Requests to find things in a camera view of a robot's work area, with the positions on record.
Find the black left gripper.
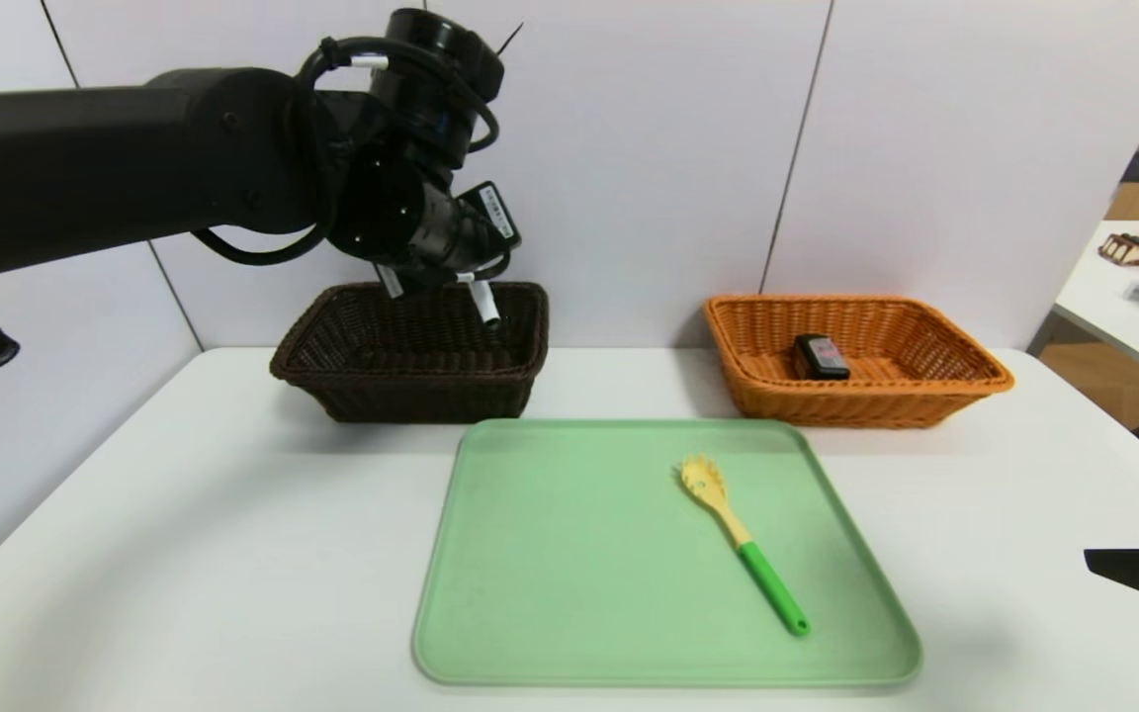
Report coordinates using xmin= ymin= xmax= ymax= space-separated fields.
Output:
xmin=407 ymin=180 xmax=523 ymax=272

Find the black chewing gum box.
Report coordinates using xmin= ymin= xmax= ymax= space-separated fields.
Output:
xmin=792 ymin=333 xmax=851 ymax=382

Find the yellow green pasta spoon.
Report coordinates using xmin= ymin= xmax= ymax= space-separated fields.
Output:
xmin=678 ymin=455 xmax=812 ymax=638

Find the dark brown wicker basket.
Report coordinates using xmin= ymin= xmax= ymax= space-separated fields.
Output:
xmin=269 ymin=282 xmax=551 ymax=424

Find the orange wicker basket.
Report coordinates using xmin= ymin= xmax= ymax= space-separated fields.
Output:
xmin=703 ymin=295 xmax=1015 ymax=430

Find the light green plastic tray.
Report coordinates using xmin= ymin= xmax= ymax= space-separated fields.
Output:
xmin=413 ymin=417 xmax=923 ymax=686

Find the white side table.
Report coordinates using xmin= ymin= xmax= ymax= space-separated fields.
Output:
xmin=1054 ymin=220 xmax=1139 ymax=390

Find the black cable with white tag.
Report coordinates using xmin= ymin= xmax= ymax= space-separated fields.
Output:
xmin=298 ymin=38 xmax=501 ymax=154

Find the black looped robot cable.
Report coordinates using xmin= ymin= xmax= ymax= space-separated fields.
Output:
xmin=189 ymin=222 xmax=333 ymax=268

